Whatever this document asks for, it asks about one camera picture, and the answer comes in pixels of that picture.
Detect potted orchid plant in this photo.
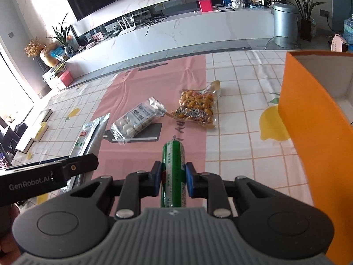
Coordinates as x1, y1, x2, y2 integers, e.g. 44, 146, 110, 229
47, 12, 79, 56

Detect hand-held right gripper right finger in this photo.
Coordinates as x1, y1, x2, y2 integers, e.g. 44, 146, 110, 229
185, 162, 280, 218

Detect blue water jug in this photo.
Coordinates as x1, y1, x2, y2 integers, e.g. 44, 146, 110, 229
343, 17, 353, 51

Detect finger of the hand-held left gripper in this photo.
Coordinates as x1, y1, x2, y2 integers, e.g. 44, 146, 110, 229
63, 154, 99, 178

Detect white notebook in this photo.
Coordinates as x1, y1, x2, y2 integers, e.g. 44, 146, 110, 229
15, 109, 53, 152

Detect white marble media console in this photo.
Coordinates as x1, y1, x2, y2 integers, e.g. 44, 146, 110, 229
59, 6, 276, 69

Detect person's left hand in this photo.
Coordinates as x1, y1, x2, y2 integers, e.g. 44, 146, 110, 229
0, 204, 21, 254

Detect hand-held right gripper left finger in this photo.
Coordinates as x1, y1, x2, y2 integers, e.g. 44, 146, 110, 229
69, 161, 162, 219

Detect peanut snack packet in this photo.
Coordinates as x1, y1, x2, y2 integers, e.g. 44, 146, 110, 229
171, 80, 221, 129

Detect green sausage packet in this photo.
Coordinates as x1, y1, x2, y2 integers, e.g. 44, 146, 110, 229
161, 136, 189, 208

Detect red storage box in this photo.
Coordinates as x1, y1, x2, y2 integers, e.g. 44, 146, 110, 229
56, 70, 73, 87

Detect metal trash can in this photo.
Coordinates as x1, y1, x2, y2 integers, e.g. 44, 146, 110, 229
272, 2, 300, 47

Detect yellow notebook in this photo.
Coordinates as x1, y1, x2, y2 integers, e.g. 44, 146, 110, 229
32, 121, 49, 142

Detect white router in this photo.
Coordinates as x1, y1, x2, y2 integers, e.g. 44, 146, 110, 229
117, 16, 137, 32

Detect pink fan heater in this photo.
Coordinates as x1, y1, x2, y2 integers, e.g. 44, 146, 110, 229
331, 34, 351, 53

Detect orange cardboard box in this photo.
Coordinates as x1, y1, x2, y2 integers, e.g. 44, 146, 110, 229
277, 50, 353, 257

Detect potted long-leaf plant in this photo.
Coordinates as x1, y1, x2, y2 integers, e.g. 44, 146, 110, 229
277, 0, 331, 41

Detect golden vase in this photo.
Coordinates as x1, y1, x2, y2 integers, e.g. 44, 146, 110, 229
40, 43, 60, 67

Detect dried flowers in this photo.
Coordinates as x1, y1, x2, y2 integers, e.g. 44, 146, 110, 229
24, 37, 45, 58

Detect clear white candy packet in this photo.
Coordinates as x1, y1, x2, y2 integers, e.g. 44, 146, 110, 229
111, 97, 166, 144

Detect silver white packet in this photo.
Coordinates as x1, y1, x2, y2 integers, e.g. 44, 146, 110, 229
65, 112, 111, 192

